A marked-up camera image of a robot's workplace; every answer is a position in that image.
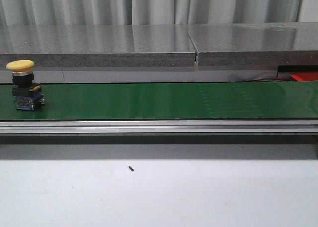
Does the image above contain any right grey stone slab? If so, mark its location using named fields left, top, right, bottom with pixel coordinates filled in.
left=187, top=22, right=318, bottom=66

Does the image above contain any aluminium conveyor side rail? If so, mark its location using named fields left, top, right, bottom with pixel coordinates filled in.
left=0, top=119, right=318, bottom=135

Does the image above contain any grey pleated curtain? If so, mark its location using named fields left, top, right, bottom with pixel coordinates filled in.
left=0, top=0, right=318, bottom=25

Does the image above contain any red and black cable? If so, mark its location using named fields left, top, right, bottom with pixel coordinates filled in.
left=243, top=77, right=286, bottom=83

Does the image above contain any red plastic bin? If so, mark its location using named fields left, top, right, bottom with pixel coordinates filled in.
left=290, top=72, right=318, bottom=81

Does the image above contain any yellow mushroom push button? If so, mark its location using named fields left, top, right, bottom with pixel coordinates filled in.
left=6, top=60, right=45, bottom=111

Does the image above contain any green conveyor belt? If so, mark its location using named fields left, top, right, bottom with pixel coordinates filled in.
left=0, top=81, right=318, bottom=120

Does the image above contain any grey stone slab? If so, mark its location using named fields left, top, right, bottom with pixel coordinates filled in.
left=0, top=25, right=196, bottom=67
left=187, top=22, right=318, bottom=66

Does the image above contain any left grey stone slab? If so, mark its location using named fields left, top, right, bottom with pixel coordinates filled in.
left=0, top=25, right=196, bottom=67

